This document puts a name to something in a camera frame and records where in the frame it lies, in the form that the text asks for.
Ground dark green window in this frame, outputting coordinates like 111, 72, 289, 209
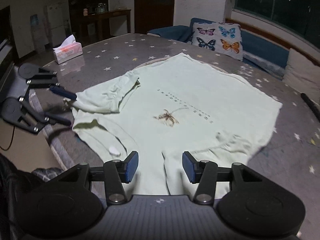
235, 0, 319, 48

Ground dark display shelf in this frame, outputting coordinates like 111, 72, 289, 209
67, 0, 136, 43

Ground pale green t-shirt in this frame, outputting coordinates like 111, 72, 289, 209
70, 53, 282, 196

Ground white refrigerator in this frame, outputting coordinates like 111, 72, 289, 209
46, 2, 68, 48

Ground pink tissue box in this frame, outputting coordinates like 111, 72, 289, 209
53, 35, 82, 64

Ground blue sofa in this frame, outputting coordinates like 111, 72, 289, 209
146, 17, 320, 86

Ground dark wooden side table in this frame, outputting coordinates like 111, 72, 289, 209
82, 9, 131, 41

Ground beige plain pillow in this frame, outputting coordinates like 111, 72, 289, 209
283, 49, 320, 105

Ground butterfly print pillow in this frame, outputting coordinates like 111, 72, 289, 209
192, 22, 243, 61

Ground grey star tablecloth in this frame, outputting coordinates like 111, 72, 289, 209
28, 32, 320, 240

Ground dark wooden door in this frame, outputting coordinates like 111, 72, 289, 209
134, 0, 175, 34

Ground water dispenser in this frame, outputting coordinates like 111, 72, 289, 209
30, 14, 49, 53

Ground black remote bar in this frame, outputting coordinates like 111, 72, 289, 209
300, 93, 320, 122

